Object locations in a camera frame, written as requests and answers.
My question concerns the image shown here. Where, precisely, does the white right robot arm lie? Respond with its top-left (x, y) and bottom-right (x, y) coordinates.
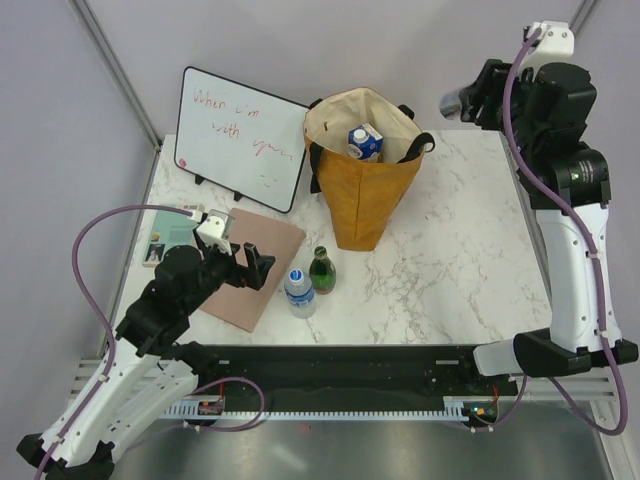
top-left (457, 62), bottom-right (639, 394)

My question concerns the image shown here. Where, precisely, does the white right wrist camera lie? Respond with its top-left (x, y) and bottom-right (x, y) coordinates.
top-left (522, 21), bottom-right (575, 69)

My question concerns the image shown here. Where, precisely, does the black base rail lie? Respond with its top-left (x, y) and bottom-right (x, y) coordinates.
top-left (162, 342), bottom-right (518, 398)

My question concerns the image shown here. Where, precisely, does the yellow canvas tote bag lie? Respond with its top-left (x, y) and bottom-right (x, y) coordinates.
top-left (303, 87), bottom-right (436, 251)

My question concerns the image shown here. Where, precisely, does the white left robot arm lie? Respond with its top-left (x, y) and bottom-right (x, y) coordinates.
top-left (17, 243), bottom-right (275, 479)

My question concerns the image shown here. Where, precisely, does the white cable duct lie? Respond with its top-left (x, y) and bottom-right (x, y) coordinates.
top-left (160, 398), bottom-right (498, 422)

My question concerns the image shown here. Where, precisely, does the left clear water bottle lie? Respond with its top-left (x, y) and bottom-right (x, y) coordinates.
top-left (284, 268), bottom-right (316, 319)

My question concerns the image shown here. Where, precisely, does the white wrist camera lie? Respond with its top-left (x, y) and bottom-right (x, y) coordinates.
top-left (190, 209), bottom-right (234, 255)
top-left (522, 21), bottom-right (575, 69)

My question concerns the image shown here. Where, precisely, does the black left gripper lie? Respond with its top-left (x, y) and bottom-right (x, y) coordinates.
top-left (183, 238), bottom-right (275, 313)

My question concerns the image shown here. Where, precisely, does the small whiteboard with writing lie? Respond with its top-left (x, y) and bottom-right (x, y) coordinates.
top-left (174, 66), bottom-right (308, 213)

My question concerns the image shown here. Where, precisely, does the blue white drink carton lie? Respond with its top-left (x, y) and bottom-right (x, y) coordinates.
top-left (347, 123), bottom-right (384, 163)

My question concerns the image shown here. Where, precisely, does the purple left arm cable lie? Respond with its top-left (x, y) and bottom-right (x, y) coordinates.
top-left (37, 204), bottom-right (199, 476)

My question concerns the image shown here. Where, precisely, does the teal booklet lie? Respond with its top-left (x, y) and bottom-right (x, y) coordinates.
top-left (142, 211), bottom-right (197, 268)

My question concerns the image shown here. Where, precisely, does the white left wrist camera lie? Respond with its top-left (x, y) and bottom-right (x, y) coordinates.
top-left (190, 209), bottom-right (234, 255)

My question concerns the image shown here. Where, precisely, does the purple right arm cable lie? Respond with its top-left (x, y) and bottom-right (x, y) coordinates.
top-left (502, 27), bottom-right (629, 436)

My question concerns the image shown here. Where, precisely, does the pink notebook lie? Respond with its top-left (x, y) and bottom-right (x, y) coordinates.
top-left (200, 208), bottom-right (306, 333)

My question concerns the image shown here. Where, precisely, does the silver blue drink can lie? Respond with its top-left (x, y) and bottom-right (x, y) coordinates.
top-left (439, 86), bottom-right (472, 122)

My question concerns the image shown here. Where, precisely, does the green glass bottle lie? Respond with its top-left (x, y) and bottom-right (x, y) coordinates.
top-left (309, 246), bottom-right (337, 295)

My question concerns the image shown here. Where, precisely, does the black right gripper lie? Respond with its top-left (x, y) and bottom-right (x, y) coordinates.
top-left (460, 57), bottom-right (540, 157)

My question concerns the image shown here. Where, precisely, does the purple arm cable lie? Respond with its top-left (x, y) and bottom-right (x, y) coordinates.
top-left (37, 204), bottom-right (199, 476)
top-left (502, 27), bottom-right (629, 436)

